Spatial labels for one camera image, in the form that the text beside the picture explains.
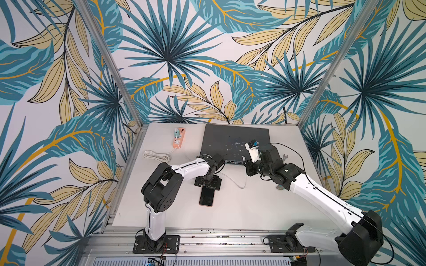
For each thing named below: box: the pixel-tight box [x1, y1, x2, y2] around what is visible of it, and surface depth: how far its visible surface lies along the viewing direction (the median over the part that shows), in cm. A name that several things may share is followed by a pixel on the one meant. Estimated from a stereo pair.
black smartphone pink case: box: [199, 185, 215, 207], surface depth 89 cm
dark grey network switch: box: [199, 124, 271, 165], surface depth 112 cm
